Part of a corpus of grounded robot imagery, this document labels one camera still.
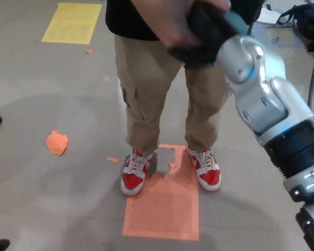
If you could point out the black t-shirt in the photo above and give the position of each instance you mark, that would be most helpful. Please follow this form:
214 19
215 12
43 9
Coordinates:
130 21

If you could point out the yellow paper floor sheet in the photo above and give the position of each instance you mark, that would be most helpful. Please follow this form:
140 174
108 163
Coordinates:
72 23

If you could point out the red white right sneaker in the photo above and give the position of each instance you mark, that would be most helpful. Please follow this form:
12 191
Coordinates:
132 180

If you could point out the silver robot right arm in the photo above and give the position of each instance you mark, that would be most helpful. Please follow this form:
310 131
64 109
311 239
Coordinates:
264 99

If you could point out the tiny orange paper scrap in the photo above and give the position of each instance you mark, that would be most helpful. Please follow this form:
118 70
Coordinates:
89 51

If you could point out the small orange paper strip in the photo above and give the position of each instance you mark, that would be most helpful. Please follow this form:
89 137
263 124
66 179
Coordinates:
112 159

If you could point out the red white left sneaker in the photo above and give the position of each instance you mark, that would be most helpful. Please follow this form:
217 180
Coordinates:
208 176

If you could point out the person's right hand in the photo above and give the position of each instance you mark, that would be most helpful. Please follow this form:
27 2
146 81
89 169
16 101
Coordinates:
175 21

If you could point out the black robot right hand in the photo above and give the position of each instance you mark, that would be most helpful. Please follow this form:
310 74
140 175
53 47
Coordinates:
206 39

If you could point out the red white sneaker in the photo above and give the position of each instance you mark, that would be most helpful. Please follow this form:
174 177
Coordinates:
208 176
132 180

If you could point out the khaki cargo pants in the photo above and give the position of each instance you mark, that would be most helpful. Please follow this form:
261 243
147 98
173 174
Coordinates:
146 78

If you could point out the crumpled orange paper piece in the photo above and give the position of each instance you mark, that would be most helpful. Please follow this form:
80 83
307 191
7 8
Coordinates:
56 142

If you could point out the orange paper floor sheet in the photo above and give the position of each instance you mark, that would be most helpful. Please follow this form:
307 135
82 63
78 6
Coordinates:
162 214

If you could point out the blue paper floor sheet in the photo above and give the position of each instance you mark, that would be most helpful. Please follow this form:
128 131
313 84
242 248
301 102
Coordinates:
287 35

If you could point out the blue backpack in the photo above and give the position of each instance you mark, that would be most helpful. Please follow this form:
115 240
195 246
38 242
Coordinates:
310 19

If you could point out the white paper sheet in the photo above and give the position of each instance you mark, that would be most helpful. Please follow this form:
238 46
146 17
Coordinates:
268 16

